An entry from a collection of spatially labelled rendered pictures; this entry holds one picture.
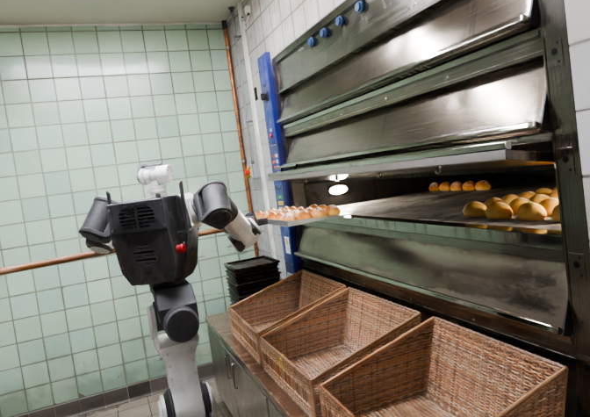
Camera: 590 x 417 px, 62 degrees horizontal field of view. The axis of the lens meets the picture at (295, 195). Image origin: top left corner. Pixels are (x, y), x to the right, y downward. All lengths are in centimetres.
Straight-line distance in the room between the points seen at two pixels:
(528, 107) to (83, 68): 295
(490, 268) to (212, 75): 269
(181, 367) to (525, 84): 146
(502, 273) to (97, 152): 277
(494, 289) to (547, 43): 71
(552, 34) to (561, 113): 19
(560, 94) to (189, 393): 153
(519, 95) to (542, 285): 51
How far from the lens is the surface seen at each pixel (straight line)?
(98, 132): 362
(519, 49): 144
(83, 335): 371
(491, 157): 130
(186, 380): 194
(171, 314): 169
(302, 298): 286
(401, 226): 192
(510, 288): 156
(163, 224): 165
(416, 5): 180
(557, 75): 136
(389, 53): 191
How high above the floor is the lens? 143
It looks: 3 degrees down
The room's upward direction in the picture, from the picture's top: 8 degrees counter-clockwise
